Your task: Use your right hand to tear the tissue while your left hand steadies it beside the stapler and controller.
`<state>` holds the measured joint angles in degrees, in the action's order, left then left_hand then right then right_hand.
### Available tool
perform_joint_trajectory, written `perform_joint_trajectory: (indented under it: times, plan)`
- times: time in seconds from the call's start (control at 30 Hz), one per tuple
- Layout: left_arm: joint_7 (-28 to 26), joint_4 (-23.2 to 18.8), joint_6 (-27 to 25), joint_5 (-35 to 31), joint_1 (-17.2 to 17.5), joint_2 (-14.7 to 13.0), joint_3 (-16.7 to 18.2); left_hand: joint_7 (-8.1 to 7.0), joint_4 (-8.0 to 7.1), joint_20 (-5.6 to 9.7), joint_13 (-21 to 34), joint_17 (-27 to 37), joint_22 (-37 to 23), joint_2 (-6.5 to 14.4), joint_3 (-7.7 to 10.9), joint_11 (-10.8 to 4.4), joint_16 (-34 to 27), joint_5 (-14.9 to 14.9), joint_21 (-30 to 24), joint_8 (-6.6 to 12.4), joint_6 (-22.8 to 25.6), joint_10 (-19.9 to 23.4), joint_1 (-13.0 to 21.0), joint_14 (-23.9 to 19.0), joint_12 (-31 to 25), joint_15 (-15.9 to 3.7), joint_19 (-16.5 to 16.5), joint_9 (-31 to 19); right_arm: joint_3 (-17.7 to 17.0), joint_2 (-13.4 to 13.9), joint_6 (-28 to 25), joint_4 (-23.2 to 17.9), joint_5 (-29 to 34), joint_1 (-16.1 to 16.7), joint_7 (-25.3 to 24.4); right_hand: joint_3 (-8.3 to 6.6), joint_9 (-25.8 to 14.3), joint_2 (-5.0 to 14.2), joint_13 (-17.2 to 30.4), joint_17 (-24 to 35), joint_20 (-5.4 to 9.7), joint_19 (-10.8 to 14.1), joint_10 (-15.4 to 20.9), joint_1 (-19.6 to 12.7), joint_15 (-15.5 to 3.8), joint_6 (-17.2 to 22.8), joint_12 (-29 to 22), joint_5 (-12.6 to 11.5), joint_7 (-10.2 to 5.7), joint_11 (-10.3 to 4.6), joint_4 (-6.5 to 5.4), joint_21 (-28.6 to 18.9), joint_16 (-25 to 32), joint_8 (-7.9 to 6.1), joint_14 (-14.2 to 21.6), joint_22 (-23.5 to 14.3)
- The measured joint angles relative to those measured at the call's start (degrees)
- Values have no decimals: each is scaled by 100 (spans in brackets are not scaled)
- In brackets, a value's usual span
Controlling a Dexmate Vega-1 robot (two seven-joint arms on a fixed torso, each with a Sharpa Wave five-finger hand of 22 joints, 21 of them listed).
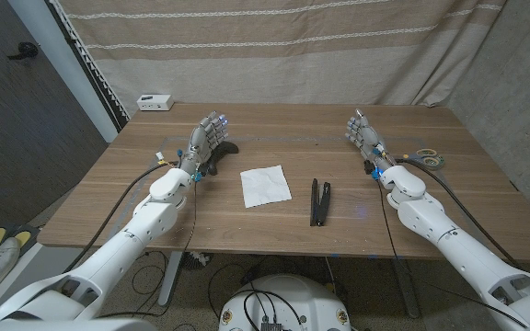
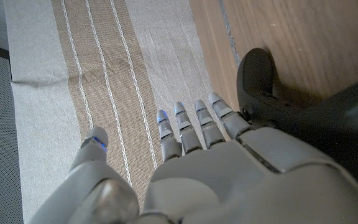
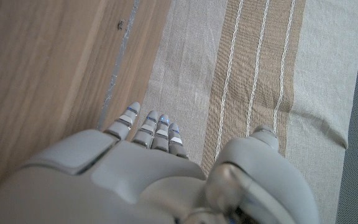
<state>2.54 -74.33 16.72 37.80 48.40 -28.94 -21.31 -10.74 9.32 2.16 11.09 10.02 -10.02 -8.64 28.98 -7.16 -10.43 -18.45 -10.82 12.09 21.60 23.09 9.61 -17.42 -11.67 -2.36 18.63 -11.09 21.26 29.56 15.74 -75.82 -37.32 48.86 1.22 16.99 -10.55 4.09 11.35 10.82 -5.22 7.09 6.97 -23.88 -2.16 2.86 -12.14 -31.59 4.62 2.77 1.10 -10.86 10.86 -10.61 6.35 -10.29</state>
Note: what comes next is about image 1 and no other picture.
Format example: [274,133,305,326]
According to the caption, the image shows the white table leg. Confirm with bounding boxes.
[157,251,184,308]

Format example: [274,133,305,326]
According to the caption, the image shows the black white floor brush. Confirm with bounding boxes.
[180,251,212,270]

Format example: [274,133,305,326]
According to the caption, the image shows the grey table leg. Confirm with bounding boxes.
[391,257,421,319]

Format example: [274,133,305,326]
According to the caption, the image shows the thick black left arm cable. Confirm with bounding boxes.
[62,160,181,275]

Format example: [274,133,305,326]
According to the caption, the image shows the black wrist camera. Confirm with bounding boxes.
[190,161,212,183]
[363,158,384,181]

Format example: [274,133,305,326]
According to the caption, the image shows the white power strip box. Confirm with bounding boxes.
[136,94,175,112]

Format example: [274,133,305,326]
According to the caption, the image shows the grey yellow handled scissors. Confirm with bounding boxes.
[401,147,446,172]

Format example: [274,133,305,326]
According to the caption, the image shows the black game controller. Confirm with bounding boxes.
[200,140,240,177]

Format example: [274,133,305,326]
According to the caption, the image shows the black stapler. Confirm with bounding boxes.
[309,177,332,227]

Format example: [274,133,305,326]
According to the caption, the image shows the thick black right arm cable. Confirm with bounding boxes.
[394,157,520,268]

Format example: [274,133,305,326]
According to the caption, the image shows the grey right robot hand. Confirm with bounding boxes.
[344,108,398,174]

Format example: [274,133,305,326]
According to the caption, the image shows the beige striped curtain backdrop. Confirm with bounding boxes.
[48,0,508,132]

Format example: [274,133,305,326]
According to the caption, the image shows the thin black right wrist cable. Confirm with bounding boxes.
[375,177,529,328]

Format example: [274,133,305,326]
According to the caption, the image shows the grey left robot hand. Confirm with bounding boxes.
[178,109,229,176]

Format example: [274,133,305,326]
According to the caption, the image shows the black door handle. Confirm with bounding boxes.
[6,41,40,61]

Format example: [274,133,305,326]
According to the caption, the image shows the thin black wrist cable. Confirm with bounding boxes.
[184,179,198,253]
[375,177,529,328]

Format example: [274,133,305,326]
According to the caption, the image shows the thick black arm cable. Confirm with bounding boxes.
[62,160,181,275]
[394,157,520,268]

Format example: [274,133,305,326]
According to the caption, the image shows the dark wooden door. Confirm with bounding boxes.
[0,0,109,229]

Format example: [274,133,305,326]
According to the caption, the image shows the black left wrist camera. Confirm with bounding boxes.
[190,161,212,183]

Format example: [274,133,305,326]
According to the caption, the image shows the white robot torso base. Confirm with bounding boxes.
[218,274,351,331]

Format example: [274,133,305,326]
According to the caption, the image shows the white tissue sheet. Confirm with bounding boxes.
[239,165,293,209]

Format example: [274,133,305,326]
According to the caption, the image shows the white door frame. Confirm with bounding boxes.
[6,0,121,143]

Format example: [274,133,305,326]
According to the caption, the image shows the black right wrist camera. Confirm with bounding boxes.
[363,158,384,181]

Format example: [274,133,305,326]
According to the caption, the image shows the thin black left wrist cable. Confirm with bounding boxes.
[184,179,198,253]

